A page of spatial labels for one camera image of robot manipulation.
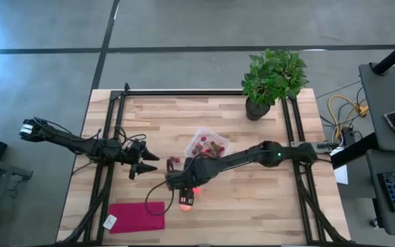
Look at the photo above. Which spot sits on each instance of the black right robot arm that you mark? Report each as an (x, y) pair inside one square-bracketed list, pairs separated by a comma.
[(238, 158)]

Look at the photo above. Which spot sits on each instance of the white paper sheet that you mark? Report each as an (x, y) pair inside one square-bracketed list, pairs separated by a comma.
[(341, 173)]

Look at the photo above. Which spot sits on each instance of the pink toy peach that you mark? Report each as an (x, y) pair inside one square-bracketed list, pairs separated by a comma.
[(185, 207)]

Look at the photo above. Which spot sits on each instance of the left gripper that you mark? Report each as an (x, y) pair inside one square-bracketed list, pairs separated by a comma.
[(134, 154)]

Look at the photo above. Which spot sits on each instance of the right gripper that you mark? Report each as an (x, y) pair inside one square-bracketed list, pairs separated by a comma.
[(186, 196)]

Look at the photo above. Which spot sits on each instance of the black plant pot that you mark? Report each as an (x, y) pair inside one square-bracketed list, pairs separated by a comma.
[(255, 111)]

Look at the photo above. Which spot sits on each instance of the white tag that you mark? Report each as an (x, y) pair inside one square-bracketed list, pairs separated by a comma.
[(110, 222)]

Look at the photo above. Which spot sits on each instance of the green leafy potted plant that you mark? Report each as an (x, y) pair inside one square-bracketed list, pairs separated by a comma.
[(273, 75)]

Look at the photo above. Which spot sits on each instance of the red cloth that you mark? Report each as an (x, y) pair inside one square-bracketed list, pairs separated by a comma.
[(139, 217)]

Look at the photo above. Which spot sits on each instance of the red toy cherry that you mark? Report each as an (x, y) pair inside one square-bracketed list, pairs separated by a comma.
[(178, 160)]

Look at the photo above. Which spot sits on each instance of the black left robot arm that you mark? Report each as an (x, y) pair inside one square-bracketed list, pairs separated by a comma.
[(81, 145)]

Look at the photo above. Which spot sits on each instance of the grey office desk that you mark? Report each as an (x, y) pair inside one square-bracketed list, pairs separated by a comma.
[(382, 99), (376, 206)]

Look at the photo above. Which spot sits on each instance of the black power strip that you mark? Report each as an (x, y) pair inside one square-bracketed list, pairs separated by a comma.
[(346, 135)]

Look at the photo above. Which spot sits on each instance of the clear plastic container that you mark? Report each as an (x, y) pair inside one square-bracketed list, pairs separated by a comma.
[(225, 137)]

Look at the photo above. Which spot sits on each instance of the black aluminium rig frame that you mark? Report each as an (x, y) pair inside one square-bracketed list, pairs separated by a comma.
[(183, 92)]

